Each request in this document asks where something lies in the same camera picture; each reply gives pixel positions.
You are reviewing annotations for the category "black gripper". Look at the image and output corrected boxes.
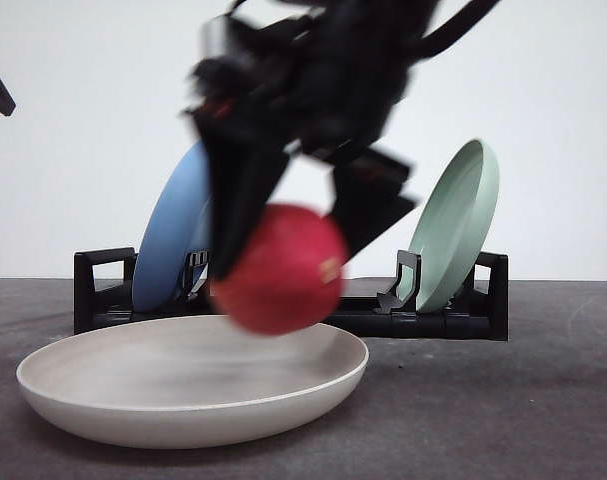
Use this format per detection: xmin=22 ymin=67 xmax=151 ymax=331
xmin=186 ymin=0 xmax=433 ymax=280

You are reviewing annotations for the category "white plate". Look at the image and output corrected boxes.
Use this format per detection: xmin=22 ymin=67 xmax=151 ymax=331
xmin=16 ymin=315 xmax=369 ymax=449

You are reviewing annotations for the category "blue plate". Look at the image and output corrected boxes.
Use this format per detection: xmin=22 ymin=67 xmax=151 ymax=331
xmin=132 ymin=139 xmax=213 ymax=312

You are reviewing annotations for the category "green plate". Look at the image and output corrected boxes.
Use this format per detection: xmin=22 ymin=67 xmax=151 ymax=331
xmin=415 ymin=139 xmax=500 ymax=313

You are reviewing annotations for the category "black plate rack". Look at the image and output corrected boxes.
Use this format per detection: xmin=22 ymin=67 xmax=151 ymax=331
xmin=73 ymin=247 xmax=509 ymax=340

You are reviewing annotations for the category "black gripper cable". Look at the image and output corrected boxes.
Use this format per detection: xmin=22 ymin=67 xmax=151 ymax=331
xmin=413 ymin=0 xmax=500 ymax=58

